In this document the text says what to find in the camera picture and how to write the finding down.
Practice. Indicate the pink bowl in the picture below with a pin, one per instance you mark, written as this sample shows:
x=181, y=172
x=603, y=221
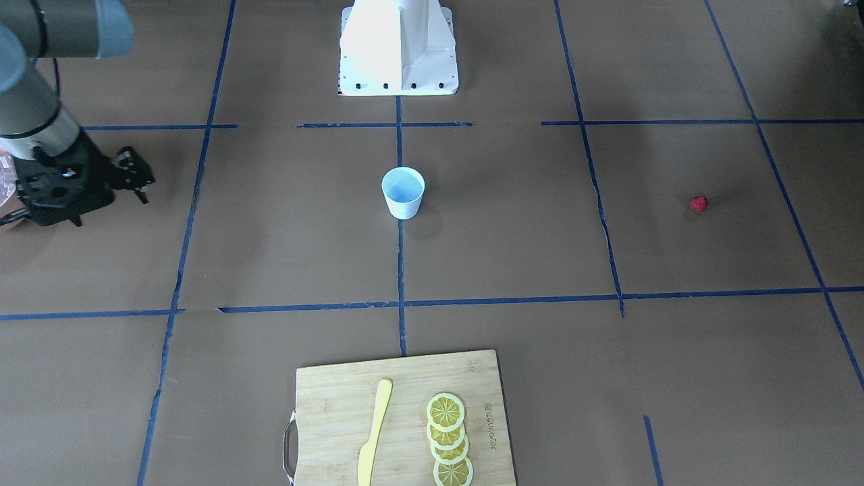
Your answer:
x=9, y=189

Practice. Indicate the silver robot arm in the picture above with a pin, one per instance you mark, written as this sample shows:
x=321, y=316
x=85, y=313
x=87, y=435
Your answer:
x=32, y=112

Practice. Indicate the yellow plastic knife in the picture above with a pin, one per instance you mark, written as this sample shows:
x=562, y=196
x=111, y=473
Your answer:
x=366, y=455

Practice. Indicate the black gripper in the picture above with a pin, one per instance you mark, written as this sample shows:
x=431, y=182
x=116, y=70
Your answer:
x=93, y=164

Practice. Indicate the white pedestal column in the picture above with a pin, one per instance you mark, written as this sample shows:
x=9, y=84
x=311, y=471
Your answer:
x=397, y=48

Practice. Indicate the red strawberry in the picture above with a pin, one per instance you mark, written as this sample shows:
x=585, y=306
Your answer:
x=699, y=204

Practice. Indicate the light blue paper cup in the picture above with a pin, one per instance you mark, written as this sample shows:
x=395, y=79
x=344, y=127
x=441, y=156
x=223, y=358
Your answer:
x=403, y=189

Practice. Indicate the wooden cutting board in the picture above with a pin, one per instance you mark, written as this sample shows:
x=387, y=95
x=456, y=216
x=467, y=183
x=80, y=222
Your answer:
x=332, y=419

